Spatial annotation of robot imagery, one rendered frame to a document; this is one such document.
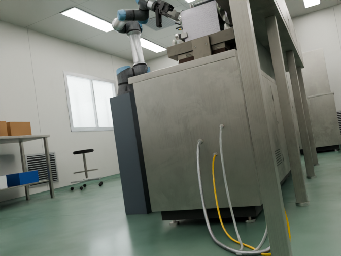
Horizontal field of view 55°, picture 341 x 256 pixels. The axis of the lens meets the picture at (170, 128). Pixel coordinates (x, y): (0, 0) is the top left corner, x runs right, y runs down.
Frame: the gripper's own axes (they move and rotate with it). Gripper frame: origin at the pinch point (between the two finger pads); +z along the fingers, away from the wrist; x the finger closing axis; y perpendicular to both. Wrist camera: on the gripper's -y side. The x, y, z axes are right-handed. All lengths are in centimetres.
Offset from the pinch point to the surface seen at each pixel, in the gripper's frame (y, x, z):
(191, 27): -0.1, -4.6, 13.5
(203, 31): 0.6, -4.6, 22.4
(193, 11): 8.9, -4.3, 9.7
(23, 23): -97, 179, -357
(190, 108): -40, -30, 48
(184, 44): -11.6, -24.3, 25.2
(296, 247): -60, -61, 126
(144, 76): -38, -30, 14
